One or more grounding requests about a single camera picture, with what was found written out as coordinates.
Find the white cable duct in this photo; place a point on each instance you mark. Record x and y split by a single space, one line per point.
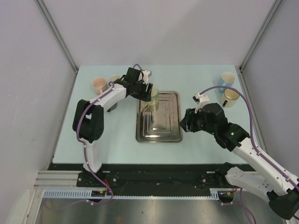
101 194

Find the green mug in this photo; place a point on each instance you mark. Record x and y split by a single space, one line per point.
154 100

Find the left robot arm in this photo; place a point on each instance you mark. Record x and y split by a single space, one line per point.
88 120

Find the dark teal mug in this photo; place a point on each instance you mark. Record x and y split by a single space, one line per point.
114 78

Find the left aluminium frame post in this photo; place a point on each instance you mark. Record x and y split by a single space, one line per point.
56 33

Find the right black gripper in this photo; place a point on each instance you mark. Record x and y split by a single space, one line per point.
189 120

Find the pink mug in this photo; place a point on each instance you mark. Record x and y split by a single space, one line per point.
100 85

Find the black mug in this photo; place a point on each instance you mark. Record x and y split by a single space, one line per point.
112 108

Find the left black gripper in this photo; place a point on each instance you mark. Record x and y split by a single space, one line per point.
144 96

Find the steel tray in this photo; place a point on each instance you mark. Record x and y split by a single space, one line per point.
159 123

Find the right aluminium frame post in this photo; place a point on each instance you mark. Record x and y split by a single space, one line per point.
261 32

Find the light blue mug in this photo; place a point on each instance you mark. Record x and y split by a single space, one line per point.
227 79

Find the aluminium frame post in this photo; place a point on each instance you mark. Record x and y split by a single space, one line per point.
56 33
261 32

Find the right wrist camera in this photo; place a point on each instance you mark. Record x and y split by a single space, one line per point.
201 100

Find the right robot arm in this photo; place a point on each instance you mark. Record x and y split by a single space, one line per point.
278 187

